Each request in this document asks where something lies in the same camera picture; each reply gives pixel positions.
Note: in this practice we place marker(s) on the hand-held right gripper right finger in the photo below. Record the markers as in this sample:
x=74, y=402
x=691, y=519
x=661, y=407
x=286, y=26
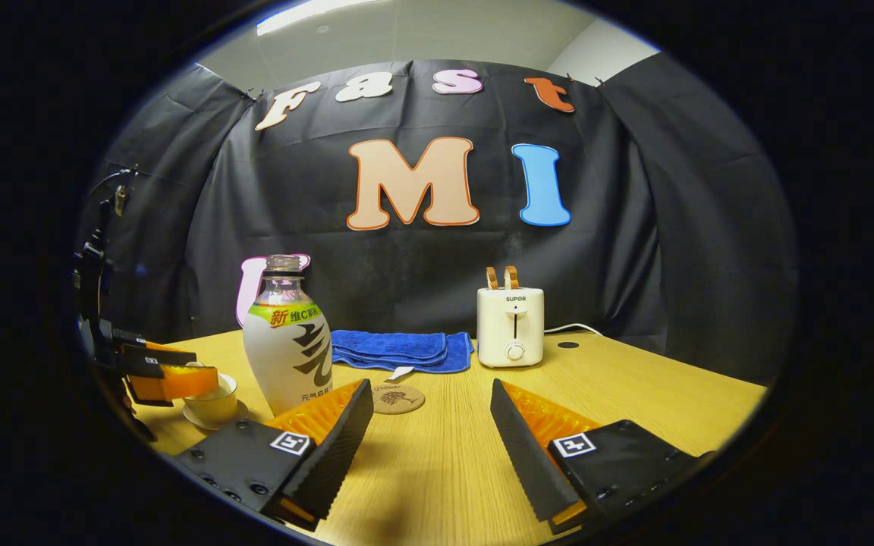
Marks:
x=528, y=455

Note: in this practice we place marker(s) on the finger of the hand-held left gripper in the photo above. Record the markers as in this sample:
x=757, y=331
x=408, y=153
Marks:
x=152, y=364
x=133, y=340

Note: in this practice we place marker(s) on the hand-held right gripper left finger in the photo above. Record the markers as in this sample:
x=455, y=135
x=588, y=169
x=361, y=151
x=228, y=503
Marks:
x=338, y=455

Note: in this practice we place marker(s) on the cream teacup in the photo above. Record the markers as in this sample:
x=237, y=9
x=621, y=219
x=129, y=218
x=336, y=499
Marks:
x=213, y=409

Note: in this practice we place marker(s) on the round cork coaster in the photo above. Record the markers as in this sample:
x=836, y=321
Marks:
x=400, y=399

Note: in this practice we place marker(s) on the white plastic water bottle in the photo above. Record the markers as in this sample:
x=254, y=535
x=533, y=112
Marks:
x=285, y=356

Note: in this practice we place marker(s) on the folded blue towel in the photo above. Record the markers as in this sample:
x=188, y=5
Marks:
x=399, y=347

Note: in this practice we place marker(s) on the white toaster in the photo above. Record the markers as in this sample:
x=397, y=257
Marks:
x=510, y=326

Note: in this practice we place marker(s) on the toast slice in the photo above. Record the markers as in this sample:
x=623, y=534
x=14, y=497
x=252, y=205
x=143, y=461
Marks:
x=511, y=277
x=492, y=278

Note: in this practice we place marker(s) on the black backdrop cloth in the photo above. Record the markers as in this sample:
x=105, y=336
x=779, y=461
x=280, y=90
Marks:
x=414, y=265

